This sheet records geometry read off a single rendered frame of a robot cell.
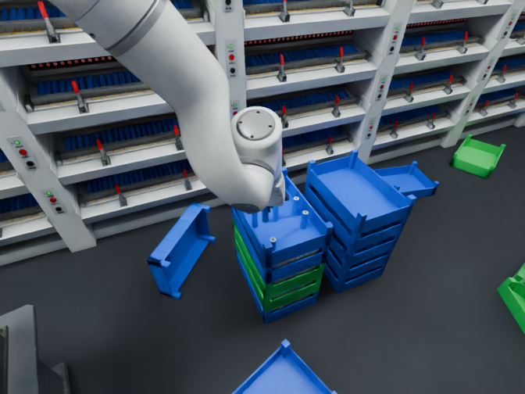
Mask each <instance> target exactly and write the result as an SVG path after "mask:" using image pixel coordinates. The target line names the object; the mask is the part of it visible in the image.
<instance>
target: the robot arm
mask: <svg viewBox="0 0 525 394"><path fill-rule="evenodd" d="M47 1H49V2H51V3H52V4H53V5H54V6H55V7H56V8H58V9H59V10H60V11H61V12H62V13H64V14H65V15H66V16H67V17H68V18H70V19H71V20H72V21H73V22H74V23H75V24H76V25H77V26H78V27H79V28H80V29H82V30H83V31H84V32H85V33H86V34H88V35H89V36H90V37H91V38H92V39H93V40H95V41H96V42H97V43H98V44H99V45H101V46H102V47H103V48H104V49H105V50H106V51H107V52H108V53H109V54H110V55H111V56H113V57H114V58H115V59H116V60H117V61H119V62H120V63H121V64H122V65H123V66H125V67H126V68H127V69H128V70H129V71H130V72H131V73H132V74H133V75H135V76H136V77H137V78H138V79H140V80H141V81H142V82H143V83H144V84H146V85H147V86H148V87H149V88H151V89H152V90H153V91H154V92H155V93H156V94H157V95H158V96H159V97H160V98H161V99H163V100H164V101H165V102H166V103H168V104H169V105H170V106H171V107H172V109H173V110H174V112H175V113H176V115H177V119H178V123H179V127H180V135H181V138H182V142H183V145H184V151H185V153H186V156H187V159H188V162H189V163H190V165H191V168H192V170H193V171H194V172H195V174H196V176H197V177H198V179H199V180H200V181H201V182H202V183H203V184H204V186H206V187H207V189H209V190H210V191H211V192H212V193H213V194H215V195H216V196H218V197H219V198H220V199H222V200H223V201H224V202H226V203H227V204H228V205H230V206H232V207H234V208H235V209H237V210H240V211H241V212H245V213H258V212H261V211H262V210H264V209H265V208H266V206H267V210H268V213H270V211H271V209H273V207H274V206H282V205H283V204H284V201H288V200H289V194H288V193H286V191H285V181H284V175H283V173H282V171H281V167H282V123H281V121H280V118H279V116H278V115H277V114H276V113H275V112H274V111H272V110H270V109H267V108H265V107H261V106H253V107H248V108H246V109H243V110H242V111H240V112H239V113H237V114H236V115H235V116H234V118H233V119H232V121H231V122H230V86H229V81H228V79H227V75H226V74H225V72H224V70H223V68H222V66H221V65H220V64H219V62H218V61H217V60H216V58H215V57H214V56H213V54H212V53H211V52H210V51H209V50H208V49H207V47H206V46H205V45H204V43H203V42H202V41H201V39H200V38H199V37H198V35H197V34H196V33H195V32H194V31H193V30H192V29H191V27H190V26H189V25H188V23H187V22H186V21H185V19H184V18H183V17H182V15H181V14H180V13H179V12H178V11H177V9H176V8H175V7H174V6H173V4H172V3H171V2H170V0H47Z"/></svg>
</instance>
